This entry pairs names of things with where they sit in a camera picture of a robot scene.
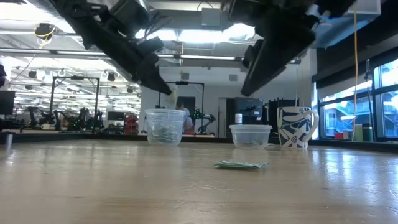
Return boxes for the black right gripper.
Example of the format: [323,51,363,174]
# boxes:
[228,0,322,97]

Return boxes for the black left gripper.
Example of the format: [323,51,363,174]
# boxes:
[79,0,174,96]

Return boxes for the pale green Stevia packet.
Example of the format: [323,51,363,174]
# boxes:
[165,86,180,106]
[151,121,180,144]

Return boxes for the red storage bins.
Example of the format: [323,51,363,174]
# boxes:
[124,114,140,135]

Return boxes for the dark green Truvia packet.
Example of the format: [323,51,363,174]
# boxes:
[213,159,270,170]

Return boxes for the tall clear plastic cup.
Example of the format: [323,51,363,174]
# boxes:
[144,108,187,147]

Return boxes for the black cabinet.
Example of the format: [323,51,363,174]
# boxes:
[233,97,264,126]

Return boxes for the person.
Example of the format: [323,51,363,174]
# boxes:
[175,98,194,133]

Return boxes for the ceiling light panel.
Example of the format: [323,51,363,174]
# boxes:
[136,23,259,44]

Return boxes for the white blue patterned mug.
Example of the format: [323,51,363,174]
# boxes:
[276,106,320,149]

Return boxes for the short clear plastic cup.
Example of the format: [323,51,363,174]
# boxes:
[229,124,273,149]

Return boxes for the grey ceiling box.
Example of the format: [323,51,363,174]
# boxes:
[200,7,222,27]

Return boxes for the pale cup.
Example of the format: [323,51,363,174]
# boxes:
[353,123,364,142]

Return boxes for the green cup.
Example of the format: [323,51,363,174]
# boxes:
[362,123,374,142]

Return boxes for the black monitor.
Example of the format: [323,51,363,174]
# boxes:
[0,90,16,116]

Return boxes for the black metal rig frame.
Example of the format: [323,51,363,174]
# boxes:
[157,80,205,135]
[49,75,101,130]

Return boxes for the black yellow cable reel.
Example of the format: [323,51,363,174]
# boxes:
[33,22,57,40]

